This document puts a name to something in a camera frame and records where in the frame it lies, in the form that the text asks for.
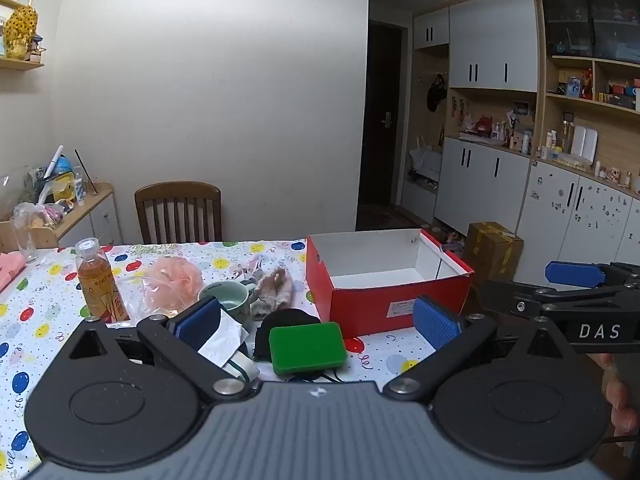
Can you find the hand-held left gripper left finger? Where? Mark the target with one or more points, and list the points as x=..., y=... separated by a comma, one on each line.
x=200, y=317

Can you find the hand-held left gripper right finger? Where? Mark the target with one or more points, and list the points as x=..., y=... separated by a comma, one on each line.
x=435, y=325

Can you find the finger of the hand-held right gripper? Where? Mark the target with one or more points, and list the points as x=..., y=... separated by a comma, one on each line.
x=520, y=302
x=575, y=274

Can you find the pink bath pouf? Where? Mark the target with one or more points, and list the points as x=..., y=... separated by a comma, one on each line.
x=172, y=277

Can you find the panda print packet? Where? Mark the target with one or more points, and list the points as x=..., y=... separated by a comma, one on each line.
x=250, y=272

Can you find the white green-trimmed cloth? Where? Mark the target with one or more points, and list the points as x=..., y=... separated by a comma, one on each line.
x=245, y=367

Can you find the red shoe box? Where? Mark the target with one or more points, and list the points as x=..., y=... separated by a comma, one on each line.
x=360, y=305

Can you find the person's right hand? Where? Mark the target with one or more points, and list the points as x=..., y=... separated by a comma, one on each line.
x=625, y=400

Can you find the white tissue paper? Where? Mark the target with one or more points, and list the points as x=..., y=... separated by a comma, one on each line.
x=225, y=337

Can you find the pale green mug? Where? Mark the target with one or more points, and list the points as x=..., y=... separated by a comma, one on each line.
x=235, y=295

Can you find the cardboard box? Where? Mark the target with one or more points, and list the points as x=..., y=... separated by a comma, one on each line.
x=492, y=252

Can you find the clear plastic bag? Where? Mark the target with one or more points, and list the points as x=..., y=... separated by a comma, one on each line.
x=135, y=290

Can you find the grey furry cloth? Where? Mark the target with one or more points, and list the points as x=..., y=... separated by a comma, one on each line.
x=275, y=287

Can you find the black cloth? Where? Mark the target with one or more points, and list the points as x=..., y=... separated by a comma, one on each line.
x=285, y=319

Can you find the amber tea bottle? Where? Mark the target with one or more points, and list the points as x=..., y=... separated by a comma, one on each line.
x=100, y=285

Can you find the green sponge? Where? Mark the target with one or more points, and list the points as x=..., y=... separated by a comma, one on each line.
x=307, y=347

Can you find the wooden chair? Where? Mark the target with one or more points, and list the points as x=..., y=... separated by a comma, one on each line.
x=177, y=191

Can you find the white box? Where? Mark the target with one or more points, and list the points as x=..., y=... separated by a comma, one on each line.
x=584, y=142

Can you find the white side cabinet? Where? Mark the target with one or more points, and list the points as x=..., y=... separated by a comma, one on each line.
x=102, y=220

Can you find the balloon print tablecloth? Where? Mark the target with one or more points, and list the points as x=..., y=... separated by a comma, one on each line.
x=45, y=310

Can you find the white shopping bag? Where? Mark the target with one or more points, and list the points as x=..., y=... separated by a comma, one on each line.
x=425, y=160

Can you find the clear drinking glass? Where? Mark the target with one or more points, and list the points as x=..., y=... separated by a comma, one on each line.
x=25, y=240

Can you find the blue yellow toy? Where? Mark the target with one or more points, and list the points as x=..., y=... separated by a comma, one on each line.
x=62, y=180

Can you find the pink cloth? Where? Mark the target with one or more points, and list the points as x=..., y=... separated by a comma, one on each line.
x=10, y=270

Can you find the black hanging bag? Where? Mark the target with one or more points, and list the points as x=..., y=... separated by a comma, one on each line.
x=436, y=92

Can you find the dark door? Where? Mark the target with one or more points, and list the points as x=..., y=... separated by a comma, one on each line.
x=382, y=85

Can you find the sunflower ornament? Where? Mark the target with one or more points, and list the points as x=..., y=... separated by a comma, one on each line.
x=22, y=25

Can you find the white wood wall cabinet unit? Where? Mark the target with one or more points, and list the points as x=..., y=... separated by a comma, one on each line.
x=492, y=45

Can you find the wooden wall shelf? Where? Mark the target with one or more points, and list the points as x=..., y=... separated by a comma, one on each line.
x=20, y=64

